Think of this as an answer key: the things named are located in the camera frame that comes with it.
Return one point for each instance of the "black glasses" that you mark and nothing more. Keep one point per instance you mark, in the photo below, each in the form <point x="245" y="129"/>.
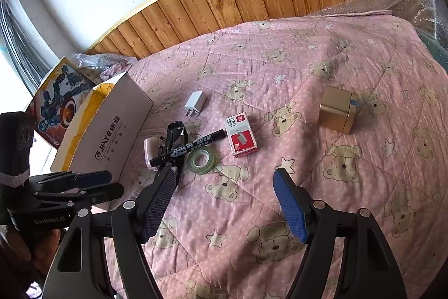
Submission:
<point x="174" y="126"/>

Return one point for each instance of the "white charger plug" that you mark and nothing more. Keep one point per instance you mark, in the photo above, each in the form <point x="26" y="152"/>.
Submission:
<point x="195" y="101"/>

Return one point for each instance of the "white cardboard box yellow inside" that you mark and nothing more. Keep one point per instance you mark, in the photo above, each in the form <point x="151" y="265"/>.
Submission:
<point x="115" y="131"/>

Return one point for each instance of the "black marker pen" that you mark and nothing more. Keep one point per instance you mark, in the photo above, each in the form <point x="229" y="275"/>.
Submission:
<point x="190" y="144"/>

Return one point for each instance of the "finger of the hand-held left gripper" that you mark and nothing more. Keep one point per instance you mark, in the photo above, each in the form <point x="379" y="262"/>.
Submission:
<point x="92" y="177"/>
<point x="101" y="194"/>

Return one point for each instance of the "clear tape roll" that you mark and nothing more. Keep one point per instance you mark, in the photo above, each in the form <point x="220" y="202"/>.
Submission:
<point x="210" y="164"/>

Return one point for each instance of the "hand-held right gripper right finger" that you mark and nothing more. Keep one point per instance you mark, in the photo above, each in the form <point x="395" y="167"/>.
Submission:
<point x="290" y="204"/>

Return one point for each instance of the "small gold box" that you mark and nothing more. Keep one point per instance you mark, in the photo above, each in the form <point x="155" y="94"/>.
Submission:
<point x="334" y="110"/>

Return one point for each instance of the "clear bubble wrap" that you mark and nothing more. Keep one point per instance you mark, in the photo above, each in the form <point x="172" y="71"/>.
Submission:
<point x="91" y="59"/>
<point x="420" y="4"/>

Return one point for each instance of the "person's left hand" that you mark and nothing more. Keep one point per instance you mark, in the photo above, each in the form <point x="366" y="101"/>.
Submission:
<point x="21" y="246"/>

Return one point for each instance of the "red white staples box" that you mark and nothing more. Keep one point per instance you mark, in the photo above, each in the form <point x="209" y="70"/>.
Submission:
<point x="241" y="138"/>

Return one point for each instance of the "pink bear printed blanket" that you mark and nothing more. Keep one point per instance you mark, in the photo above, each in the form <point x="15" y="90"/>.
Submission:
<point x="308" y="152"/>

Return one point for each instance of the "robot print toy box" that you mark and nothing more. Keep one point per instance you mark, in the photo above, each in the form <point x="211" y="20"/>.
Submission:
<point x="57" y="92"/>

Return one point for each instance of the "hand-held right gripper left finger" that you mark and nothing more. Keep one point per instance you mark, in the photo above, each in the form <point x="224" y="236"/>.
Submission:
<point x="159" y="202"/>

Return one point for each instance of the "grey window bars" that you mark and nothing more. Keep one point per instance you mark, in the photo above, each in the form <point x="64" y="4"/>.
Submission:
<point x="24" y="50"/>

